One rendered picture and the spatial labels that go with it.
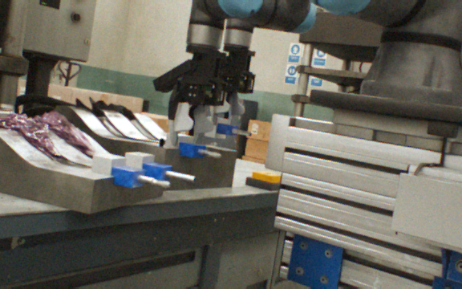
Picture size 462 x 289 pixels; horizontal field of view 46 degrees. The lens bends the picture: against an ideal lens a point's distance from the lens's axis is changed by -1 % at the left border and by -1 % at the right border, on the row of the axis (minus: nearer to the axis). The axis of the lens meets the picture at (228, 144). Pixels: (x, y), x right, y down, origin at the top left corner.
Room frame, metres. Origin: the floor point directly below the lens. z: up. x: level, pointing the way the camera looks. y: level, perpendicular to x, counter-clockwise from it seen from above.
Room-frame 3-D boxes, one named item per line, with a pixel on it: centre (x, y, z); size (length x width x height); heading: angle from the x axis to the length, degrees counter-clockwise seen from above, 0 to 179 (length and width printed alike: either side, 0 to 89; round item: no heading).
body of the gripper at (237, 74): (1.47, 0.01, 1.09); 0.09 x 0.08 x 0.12; 55
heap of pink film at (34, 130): (1.02, 0.39, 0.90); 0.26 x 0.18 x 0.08; 72
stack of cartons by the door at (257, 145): (8.13, -0.67, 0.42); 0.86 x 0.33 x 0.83; 57
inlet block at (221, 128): (1.46, 0.00, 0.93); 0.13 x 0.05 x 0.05; 55
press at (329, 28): (5.80, -1.30, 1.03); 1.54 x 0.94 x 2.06; 147
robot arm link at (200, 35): (1.17, 0.08, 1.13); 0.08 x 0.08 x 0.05
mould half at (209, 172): (1.36, 0.26, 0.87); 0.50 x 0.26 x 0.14; 55
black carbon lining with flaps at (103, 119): (1.34, 0.25, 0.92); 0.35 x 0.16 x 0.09; 55
